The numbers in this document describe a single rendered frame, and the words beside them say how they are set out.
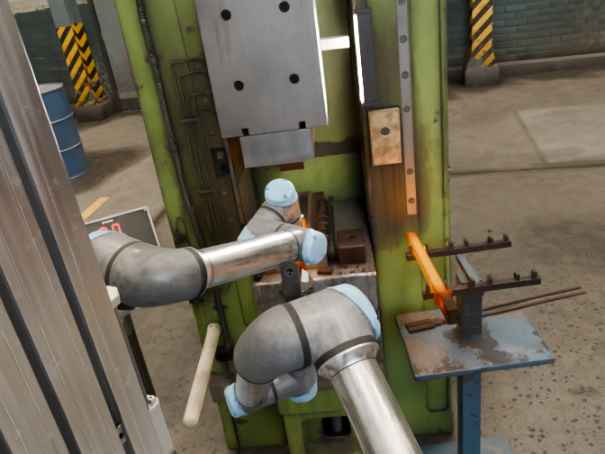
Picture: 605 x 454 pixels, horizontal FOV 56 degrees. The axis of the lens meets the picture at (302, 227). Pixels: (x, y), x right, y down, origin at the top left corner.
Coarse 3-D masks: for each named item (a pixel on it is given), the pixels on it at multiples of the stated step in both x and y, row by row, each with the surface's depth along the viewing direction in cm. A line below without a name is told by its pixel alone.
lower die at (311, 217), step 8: (304, 192) 210; (320, 192) 210; (312, 200) 205; (312, 208) 198; (320, 208) 198; (312, 216) 193; (312, 224) 187; (320, 224) 186; (312, 264) 176; (320, 264) 176; (272, 272) 178
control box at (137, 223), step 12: (108, 216) 162; (120, 216) 163; (132, 216) 164; (144, 216) 165; (96, 228) 161; (108, 228) 162; (120, 228) 163; (132, 228) 164; (144, 228) 165; (144, 240) 164; (156, 240) 165
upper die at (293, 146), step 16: (304, 128) 157; (240, 144) 159; (256, 144) 159; (272, 144) 159; (288, 144) 159; (304, 144) 159; (256, 160) 161; (272, 160) 161; (288, 160) 161; (304, 160) 161
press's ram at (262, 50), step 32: (224, 0) 142; (256, 0) 142; (288, 0) 142; (224, 32) 146; (256, 32) 146; (288, 32) 145; (224, 64) 149; (256, 64) 149; (288, 64) 149; (320, 64) 149; (224, 96) 153; (256, 96) 153; (288, 96) 153; (320, 96) 153; (224, 128) 157; (256, 128) 157; (288, 128) 157
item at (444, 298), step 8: (408, 240) 176; (416, 240) 174; (416, 248) 169; (416, 256) 167; (424, 256) 165; (424, 264) 161; (432, 264) 160; (424, 272) 159; (432, 272) 156; (432, 280) 153; (440, 280) 152; (432, 288) 152; (440, 288) 149; (440, 296) 144; (448, 296) 144; (440, 304) 147; (448, 304) 140; (448, 312) 141; (448, 320) 141; (456, 320) 141
